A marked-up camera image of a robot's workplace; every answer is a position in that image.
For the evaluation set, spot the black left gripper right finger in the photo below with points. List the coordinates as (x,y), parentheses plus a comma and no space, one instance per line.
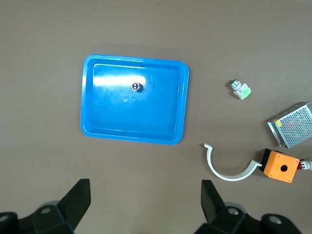
(214,209)

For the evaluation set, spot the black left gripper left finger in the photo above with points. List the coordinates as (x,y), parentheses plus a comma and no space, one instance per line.
(70,207)

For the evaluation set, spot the small black cylindrical capacitor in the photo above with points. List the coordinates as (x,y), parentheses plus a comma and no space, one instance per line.
(134,86)

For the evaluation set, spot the green white connector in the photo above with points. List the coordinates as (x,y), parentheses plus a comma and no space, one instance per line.
(306,165)

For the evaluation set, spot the blue plastic tray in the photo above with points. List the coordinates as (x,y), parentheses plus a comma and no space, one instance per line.
(134,117)

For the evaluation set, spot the perforated metal power supply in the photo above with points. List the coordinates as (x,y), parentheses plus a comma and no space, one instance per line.
(292,126)

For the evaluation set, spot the large white semicircular bracket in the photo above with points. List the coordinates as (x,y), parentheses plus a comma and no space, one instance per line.
(209,158)

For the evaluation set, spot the orange button enclosure box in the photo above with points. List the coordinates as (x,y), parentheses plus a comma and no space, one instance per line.
(280,165)

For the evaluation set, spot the green pushbutton switch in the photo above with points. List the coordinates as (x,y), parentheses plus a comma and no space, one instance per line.
(242,92)

